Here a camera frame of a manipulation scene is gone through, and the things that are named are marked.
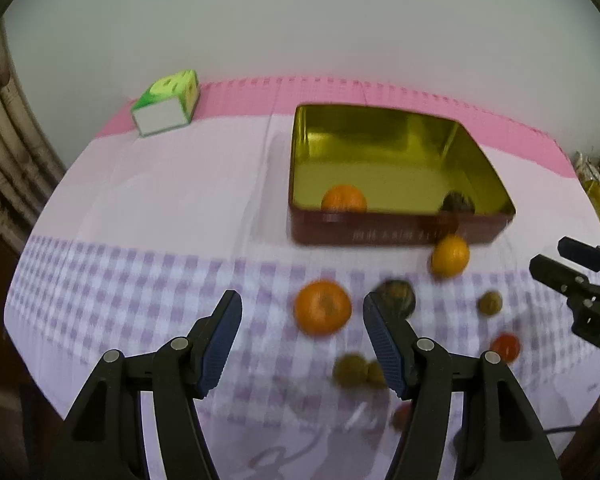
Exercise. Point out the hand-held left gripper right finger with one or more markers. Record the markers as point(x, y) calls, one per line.
point(382, 345)

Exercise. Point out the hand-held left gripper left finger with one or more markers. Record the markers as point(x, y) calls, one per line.
point(220, 345)

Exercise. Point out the green tissue box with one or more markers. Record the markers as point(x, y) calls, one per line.
point(162, 110)

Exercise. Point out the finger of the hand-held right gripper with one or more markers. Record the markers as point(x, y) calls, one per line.
point(585, 252)
point(555, 272)

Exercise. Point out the purple checked white tablecloth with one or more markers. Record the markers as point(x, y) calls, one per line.
point(130, 210)

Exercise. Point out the orange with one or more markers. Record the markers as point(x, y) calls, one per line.
point(323, 307)
point(344, 199)
point(450, 256)

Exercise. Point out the red tomato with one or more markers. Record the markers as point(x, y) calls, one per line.
point(401, 416)
point(506, 347)

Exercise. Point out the dark mangosteen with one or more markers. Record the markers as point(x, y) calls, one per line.
point(457, 203)
point(399, 296)

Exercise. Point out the small brown kiwi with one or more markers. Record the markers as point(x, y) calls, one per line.
point(490, 303)
point(376, 375)
point(351, 370)

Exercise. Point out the red tin box gold inside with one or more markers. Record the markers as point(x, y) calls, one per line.
point(380, 160)

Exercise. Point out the beige patterned curtain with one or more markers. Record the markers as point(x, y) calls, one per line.
point(5, 125)

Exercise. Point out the pink foam mat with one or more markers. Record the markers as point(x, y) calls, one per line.
point(330, 92)

